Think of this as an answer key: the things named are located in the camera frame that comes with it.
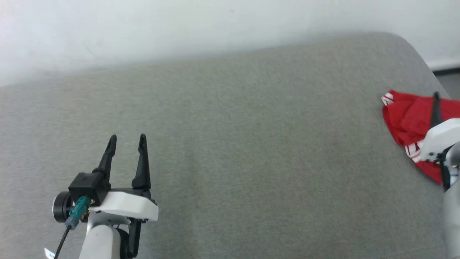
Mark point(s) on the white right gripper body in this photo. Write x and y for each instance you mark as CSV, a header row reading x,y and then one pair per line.
x,y
442,140

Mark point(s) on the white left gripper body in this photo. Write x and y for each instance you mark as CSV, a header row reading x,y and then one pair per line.
x,y
125,205

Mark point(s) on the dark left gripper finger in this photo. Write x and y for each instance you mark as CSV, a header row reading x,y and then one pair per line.
x,y
143,169
107,162

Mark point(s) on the red and white shirt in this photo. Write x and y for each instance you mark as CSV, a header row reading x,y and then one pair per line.
x,y
406,115

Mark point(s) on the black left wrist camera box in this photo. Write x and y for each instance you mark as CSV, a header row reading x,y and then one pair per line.
x,y
88,187

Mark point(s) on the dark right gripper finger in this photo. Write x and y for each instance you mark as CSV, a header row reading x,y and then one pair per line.
x,y
436,111

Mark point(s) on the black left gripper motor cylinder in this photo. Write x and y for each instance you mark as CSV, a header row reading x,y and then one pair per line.
x,y
61,208

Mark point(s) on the white wall baseboard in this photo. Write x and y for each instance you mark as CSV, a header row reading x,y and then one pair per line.
x,y
445,64

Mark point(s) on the grey fabric sofa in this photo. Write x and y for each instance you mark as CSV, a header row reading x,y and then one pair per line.
x,y
251,144

